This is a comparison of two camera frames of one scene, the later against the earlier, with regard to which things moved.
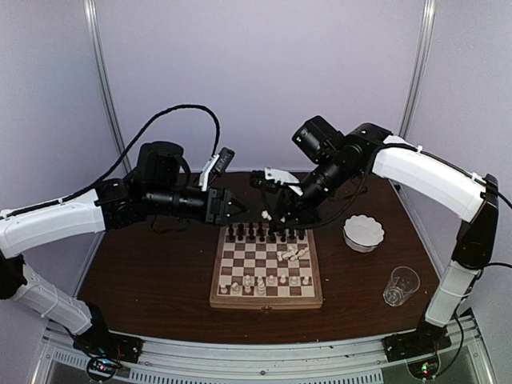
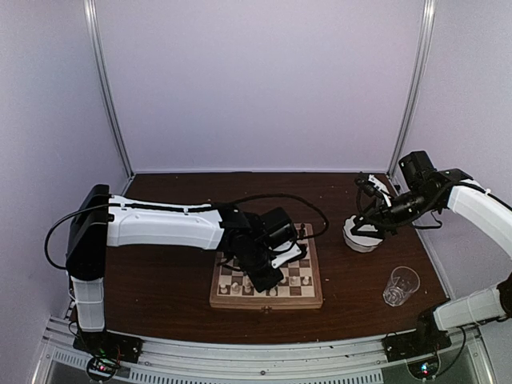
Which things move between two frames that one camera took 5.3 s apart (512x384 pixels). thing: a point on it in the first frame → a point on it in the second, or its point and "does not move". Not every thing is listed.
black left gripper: [216, 209] → [262, 284]
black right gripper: [298, 208] → [382, 218]
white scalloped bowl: [362, 234] does not move
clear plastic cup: [404, 282] does not move
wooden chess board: [267, 268] does not move
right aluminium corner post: [418, 68] does not move
